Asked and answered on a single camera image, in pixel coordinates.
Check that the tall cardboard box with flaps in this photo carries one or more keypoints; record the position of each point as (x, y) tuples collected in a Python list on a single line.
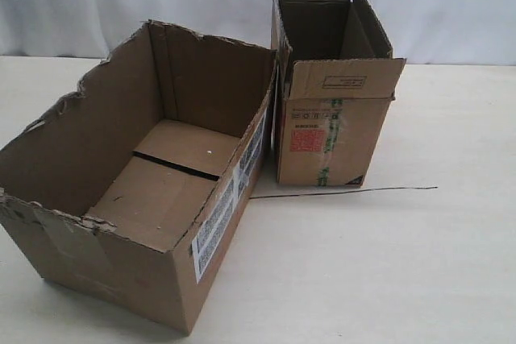
[(336, 79)]

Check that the large torn open cardboard box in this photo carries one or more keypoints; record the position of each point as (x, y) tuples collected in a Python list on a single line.
[(130, 188)]

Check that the white backdrop cloth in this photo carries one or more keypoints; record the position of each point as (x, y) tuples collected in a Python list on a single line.
[(422, 31)]

